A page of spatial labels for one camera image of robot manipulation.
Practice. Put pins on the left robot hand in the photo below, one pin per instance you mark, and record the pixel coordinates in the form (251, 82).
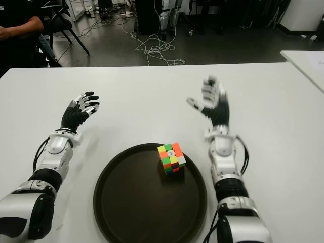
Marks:
(73, 116)

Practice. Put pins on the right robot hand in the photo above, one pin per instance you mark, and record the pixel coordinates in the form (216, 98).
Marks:
(220, 111)

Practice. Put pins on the multicoloured Rubik's cube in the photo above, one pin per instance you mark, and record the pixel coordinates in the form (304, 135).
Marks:
(171, 159)

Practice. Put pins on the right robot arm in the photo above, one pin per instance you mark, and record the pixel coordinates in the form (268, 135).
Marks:
(233, 192)

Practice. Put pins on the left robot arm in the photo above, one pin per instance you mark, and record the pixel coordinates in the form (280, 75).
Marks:
(38, 197)

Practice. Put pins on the dark brown round plate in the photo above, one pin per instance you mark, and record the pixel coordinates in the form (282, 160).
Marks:
(141, 202)

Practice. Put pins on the seated person in black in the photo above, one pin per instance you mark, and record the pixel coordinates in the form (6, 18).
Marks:
(17, 48)

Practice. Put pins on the black chair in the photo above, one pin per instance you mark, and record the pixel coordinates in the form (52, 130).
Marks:
(62, 24)

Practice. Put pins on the white side table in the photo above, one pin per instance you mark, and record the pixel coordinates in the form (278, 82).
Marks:
(306, 68)

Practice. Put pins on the standing humanoid robot legs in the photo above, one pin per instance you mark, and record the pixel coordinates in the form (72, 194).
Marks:
(168, 15)

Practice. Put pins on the small white floor object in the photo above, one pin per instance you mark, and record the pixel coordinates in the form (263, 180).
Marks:
(313, 37)

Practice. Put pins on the white cabinet with black base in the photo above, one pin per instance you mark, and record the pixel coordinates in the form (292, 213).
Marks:
(301, 12)

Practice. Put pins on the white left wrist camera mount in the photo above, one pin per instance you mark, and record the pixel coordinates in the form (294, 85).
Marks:
(74, 139)

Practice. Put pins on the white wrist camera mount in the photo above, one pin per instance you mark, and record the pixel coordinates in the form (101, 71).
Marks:
(74, 139)
(210, 135)

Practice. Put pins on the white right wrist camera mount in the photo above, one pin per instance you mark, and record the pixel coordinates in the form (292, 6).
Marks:
(210, 135)

